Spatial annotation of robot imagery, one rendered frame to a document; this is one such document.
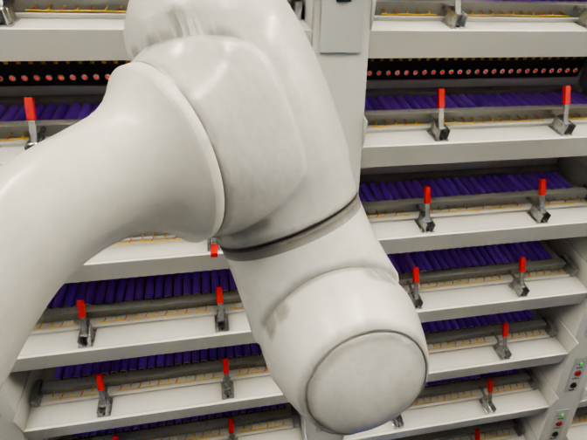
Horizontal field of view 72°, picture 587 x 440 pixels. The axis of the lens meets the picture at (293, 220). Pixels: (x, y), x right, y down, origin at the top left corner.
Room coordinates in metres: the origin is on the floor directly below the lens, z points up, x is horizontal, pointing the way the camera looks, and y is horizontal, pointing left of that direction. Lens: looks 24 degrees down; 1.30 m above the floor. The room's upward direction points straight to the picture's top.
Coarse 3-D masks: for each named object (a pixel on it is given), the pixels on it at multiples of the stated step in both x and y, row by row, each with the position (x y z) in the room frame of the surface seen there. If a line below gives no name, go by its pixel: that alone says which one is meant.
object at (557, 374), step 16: (560, 160) 1.02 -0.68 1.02; (576, 240) 0.91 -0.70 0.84; (576, 304) 0.85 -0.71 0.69; (576, 320) 0.84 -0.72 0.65; (576, 336) 0.83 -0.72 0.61; (576, 352) 0.83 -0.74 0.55; (544, 368) 0.88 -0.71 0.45; (560, 368) 0.84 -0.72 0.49; (560, 384) 0.83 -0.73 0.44; (560, 400) 0.83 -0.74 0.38; (576, 400) 0.84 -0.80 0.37; (528, 416) 0.88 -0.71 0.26; (544, 416) 0.83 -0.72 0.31; (544, 432) 0.83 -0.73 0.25
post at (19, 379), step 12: (12, 372) 0.63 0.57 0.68; (24, 372) 0.67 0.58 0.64; (12, 384) 0.62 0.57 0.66; (24, 384) 0.66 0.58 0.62; (0, 396) 0.59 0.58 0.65; (12, 396) 0.61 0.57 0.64; (0, 408) 0.59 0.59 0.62; (12, 408) 0.60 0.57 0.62; (0, 420) 0.59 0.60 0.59; (12, 420) 0.59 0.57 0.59; (0, 432) 0.59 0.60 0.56; (12, 432) 0.59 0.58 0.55
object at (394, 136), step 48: (384, 96) 0.89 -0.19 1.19; (432, 96) 0.90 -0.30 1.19; (480, 96) 0.91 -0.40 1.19; (528, 96) 0.93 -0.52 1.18; (576, 96) 0.94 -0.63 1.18; (384, 144) 0.74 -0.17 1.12; (432, 144) 0.75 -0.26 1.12; (480, 144) 0.76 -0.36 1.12; (528, 144) 0.79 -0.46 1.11; (576, 144) 0.81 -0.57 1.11
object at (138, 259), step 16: (176, 240) 0.70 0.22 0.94; (96, 256) 0.65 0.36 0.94; (112, 256) 0.65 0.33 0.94; (128, 256) 0.66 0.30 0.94; (144, 256) 0.66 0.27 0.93; (160, 256) 0.66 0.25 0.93; (176, 256) 0.66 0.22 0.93; (192, 256) 0.67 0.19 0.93; (208, 256) 0.67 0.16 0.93; (80, 272) 0.64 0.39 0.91; (96, 272) 0.64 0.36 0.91; (112, 272) 0.65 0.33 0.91; (128, 272) 0.65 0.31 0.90; (144, 272) 0.66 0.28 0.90; (160, 272) 0.67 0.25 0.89; (176, 272) 0.67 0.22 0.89
